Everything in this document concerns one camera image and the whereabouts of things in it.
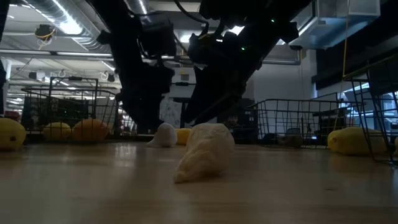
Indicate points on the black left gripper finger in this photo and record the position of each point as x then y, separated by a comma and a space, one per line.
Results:
152, 118
138, 118

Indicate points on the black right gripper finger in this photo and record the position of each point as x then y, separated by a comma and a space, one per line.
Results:
200, 96
227, 101

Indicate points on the large white garlic bulb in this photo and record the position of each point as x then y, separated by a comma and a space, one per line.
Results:
165, 135

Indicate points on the yellow lemon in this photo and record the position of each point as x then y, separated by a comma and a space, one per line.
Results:
57, 131
184, 136
11, 133

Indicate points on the orange mango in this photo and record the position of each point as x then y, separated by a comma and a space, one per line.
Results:
90, 130

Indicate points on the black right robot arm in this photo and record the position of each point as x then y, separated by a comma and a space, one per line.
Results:
280, 12

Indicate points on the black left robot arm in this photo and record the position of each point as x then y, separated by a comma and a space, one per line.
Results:
115, 28

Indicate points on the black cabinet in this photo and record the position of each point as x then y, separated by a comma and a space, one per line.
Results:
245, 107

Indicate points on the person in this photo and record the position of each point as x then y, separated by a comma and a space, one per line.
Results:
232, 123

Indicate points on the long grey ceiling pipe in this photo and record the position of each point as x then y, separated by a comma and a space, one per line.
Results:
84, 53

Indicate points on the dark shelving unit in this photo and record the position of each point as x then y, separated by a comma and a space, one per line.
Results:
68, 109

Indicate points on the grey wall vent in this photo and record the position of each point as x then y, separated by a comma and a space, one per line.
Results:
185, 77

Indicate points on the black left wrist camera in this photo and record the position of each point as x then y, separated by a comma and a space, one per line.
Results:
158, 37

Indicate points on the silver spiral ventilation duct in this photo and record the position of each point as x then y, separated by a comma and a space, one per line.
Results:
93, 43

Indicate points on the black ceiling camera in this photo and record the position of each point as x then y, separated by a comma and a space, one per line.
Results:
295, 48

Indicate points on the large rectangular metal duct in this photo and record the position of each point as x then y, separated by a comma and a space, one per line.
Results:
342, 31

